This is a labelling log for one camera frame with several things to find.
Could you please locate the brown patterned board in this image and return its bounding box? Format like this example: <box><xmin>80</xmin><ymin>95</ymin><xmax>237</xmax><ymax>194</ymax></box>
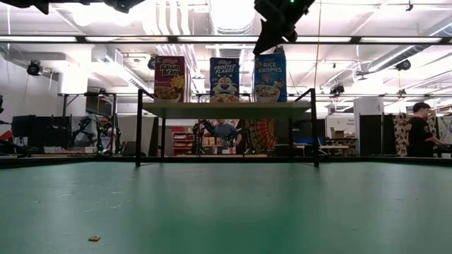
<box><xmin>392</xmin><ymin>112</ymin><xmax>439</xmax><ymax>158</ymax></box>

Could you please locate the orange patterned cloth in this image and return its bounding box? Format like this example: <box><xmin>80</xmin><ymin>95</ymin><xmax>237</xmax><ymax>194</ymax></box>
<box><xmin>245</xmin><ymin>119</ymin><xmax>278</xmax><ymax>155</ymax></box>

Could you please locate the black metal rack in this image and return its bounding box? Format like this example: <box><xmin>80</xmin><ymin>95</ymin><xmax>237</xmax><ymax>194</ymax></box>
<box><xmin>58</xmin><ymin>92</ymin><xmax>118</xmax><ymax>117</ymax></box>

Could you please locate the wooden shelf with black legs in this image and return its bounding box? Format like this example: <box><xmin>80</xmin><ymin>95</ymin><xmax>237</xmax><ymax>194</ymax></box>
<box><xmin>136</xmin><ymin>87</ymin><xmax>321</xmax><ymax>168</ymax></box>

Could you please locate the black table frame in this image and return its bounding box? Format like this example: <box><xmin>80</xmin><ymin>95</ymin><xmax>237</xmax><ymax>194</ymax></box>
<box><xmin>0</xmin><ymin>155</ymin><xmax>452</xmax><ymax>169</ymax></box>

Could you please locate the black framed light bar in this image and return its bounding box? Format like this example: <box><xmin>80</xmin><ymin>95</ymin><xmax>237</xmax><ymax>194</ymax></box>
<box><xmin>0</xmin><ymin>34</ymin><xmax>452</xmax><ymax>45</ymax></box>

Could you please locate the Raisin Bran cereal box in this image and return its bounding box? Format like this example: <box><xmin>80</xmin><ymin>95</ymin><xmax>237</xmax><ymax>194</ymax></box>
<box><xmin>153</xmin><ymin>55</ymin><xmax>193</xmax><ymax>103</ymax></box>

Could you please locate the person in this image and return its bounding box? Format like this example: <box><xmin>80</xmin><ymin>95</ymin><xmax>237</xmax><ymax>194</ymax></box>
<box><xmin>210</xmin><ymin>119</ymin><xmax>242</xmax><ymax>155</ymax></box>
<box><xmin>94</xmin><ymin>116</ymin><xmax>114</xmax><ymax>153</ymax></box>
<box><xmin>405</xmin><ymin>102</ymin><xmax>444</xmax><ymax>158</ymax></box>

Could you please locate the Rice Krispies cereal box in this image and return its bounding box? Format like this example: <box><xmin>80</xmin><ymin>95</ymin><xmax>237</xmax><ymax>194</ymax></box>
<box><xmin>254</xmin><ymin>52</ymin><xmax>288</xmax><ymax>103</ymax></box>

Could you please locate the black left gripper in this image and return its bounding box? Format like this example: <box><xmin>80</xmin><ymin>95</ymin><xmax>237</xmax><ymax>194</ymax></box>
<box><xmin>102</xmin><ymin>0</ymin><xmax>146</xmax><ymax>15</ymax></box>

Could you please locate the silver air duct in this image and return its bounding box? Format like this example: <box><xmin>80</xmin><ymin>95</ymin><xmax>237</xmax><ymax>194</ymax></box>
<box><xmin>367</xmin><ymin>44</ymin><xmax>441</xmax><ymax>73</ymax></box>

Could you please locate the cardboard box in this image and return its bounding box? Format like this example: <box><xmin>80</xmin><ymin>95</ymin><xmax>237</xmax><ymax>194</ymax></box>
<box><xmin>330</xmin><ymin>126</ymin><xmax>350</xmax><ymax>140</ymax></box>

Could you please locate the black tall panel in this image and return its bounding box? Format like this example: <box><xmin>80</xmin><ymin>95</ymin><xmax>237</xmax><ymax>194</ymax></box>
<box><xmin>359</xmin><ymin>114</ymin><xmax>393</xmax><ymax>157</ymax></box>

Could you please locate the black partition panel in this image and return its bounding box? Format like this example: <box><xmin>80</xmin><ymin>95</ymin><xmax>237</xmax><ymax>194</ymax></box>
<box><xmin>12</xmin><ymin>114</ymin><xmax>73</xmax><ymax>149</ymax></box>

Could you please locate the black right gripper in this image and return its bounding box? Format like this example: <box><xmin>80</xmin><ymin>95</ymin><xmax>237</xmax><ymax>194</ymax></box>
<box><xmin>252</xmin><ymin>0</ymin><xmax>298</xmax><ymax>56</ymax></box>

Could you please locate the white cabinet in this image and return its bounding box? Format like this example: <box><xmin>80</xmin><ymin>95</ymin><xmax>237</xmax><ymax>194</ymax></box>
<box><xmin>352</xmin><ymin>97</ymin><xmax>385</xmax><ymax>156</ymax></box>

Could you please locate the red shelf rack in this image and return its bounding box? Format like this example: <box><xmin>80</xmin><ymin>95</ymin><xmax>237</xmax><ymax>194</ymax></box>
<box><xmin>171</xmin><ymin>126</ymin><xmax>194</xmax><ymax>157</ymax></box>

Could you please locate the Frosted Flakes cereal box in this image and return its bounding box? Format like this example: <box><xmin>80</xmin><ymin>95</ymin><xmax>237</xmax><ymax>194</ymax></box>
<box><xmin>209</xmin><ymin>56</ymin><xmax>241</xmax><ymax>103</ymax></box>

